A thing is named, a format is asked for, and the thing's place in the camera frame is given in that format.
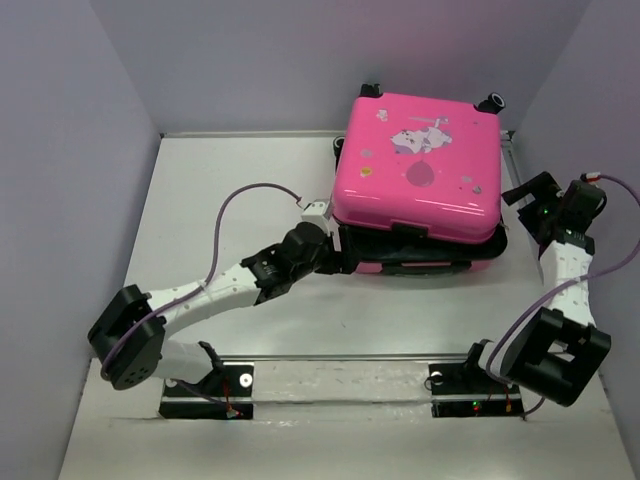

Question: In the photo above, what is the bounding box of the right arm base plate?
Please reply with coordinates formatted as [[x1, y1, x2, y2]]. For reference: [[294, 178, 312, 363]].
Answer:
[[424, 363, 525, 418]]

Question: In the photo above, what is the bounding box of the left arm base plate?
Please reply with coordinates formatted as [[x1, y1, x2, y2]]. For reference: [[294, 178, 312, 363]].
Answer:
[[158, 362, 255, 421]]

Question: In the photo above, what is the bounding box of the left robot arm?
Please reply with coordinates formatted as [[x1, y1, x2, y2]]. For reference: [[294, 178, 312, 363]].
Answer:
[[88, 199, 346, 395]]

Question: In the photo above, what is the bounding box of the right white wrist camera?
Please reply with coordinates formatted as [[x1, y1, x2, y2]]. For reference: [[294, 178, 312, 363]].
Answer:
[[580, 172, 602, 185]]

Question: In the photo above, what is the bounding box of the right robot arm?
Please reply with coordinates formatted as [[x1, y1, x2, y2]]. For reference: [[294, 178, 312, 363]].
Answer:
[[460, 172, 611, 407]]

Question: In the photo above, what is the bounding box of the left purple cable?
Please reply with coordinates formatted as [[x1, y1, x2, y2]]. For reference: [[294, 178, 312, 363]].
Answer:
[[99, 182, 304, 381]]

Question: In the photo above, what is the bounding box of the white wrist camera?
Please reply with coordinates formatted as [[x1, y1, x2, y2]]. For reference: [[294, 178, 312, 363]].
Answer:
[[301, 199, 328, 228], [580, 172, 602, 185]]

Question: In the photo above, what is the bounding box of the pink hard-shell suitcase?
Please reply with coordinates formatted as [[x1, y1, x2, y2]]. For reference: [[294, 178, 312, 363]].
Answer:
[[331, 84, 508, 276]]

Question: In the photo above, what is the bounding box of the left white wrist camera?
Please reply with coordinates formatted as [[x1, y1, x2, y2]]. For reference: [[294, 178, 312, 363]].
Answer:
[[301, 199, 328, 228]]

